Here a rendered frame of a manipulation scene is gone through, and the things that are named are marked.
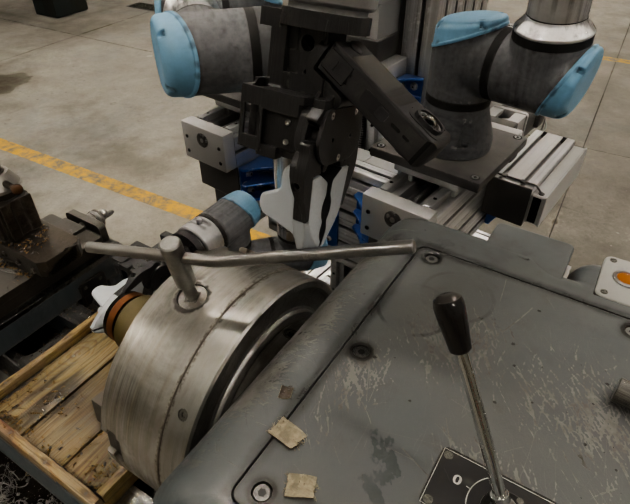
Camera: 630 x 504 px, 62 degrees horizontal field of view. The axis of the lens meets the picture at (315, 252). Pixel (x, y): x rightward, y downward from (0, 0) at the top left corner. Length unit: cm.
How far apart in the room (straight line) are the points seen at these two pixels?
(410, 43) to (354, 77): 79
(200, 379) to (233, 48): 46
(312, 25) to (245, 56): 38
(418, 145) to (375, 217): 57
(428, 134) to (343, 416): 23
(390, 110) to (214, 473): 30
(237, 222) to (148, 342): 40
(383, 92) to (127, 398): 40
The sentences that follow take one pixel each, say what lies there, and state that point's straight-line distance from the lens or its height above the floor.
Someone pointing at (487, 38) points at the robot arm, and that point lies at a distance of 94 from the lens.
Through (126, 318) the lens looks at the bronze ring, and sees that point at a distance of 76.
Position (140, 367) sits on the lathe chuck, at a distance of 59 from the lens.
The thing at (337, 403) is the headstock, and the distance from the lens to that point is 46.
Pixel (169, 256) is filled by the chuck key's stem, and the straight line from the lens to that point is 53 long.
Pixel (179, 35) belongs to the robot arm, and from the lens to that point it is 79.
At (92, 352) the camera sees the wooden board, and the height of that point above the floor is 89.
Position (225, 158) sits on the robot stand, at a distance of 119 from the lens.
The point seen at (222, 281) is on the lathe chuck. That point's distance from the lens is 60.
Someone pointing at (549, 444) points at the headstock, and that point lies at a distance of 48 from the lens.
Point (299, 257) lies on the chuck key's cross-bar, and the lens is 47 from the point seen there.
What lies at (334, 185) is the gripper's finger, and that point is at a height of 138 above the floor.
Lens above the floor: 163
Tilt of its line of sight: 39 degrees down
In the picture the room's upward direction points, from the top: straight up
